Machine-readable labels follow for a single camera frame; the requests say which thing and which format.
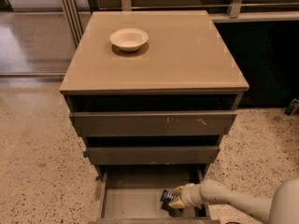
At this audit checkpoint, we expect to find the open bottom grey drawer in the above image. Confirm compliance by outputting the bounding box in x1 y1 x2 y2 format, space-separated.
89 165 221 224

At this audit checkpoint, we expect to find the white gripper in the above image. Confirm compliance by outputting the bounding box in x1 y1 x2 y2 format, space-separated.
168 183 204 209

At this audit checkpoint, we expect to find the top grey drawer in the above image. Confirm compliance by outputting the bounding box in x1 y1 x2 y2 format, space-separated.
69 111 236 137

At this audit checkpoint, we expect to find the middle grey drawer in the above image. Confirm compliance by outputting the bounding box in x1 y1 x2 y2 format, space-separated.
84 146 220 165

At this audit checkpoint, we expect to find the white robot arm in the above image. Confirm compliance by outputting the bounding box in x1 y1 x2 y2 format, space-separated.
169 179 299 224

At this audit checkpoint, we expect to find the white ceramic bowl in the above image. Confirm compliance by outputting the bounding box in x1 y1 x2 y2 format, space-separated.
109 28 149 52

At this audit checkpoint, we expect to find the metal railing frame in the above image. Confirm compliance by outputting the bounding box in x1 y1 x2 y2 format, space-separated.
61 0 299 42

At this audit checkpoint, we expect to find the grey drawer cabinet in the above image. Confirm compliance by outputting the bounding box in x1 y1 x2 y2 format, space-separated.
59 10 250 224

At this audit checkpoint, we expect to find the dark blue rxbar wrapper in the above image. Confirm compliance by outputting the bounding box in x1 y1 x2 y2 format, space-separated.
160 189 176 203

